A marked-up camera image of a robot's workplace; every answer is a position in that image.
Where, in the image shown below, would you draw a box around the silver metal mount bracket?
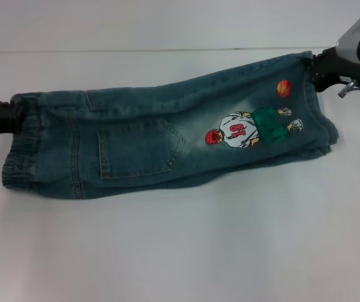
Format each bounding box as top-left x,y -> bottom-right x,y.
338,80 -> 359,98

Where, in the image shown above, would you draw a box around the blue denim shorts with embroidery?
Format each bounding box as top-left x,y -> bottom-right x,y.
2,50 -> 340,201

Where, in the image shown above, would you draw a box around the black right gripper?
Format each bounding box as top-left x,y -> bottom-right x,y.
305,46 -> 360,94

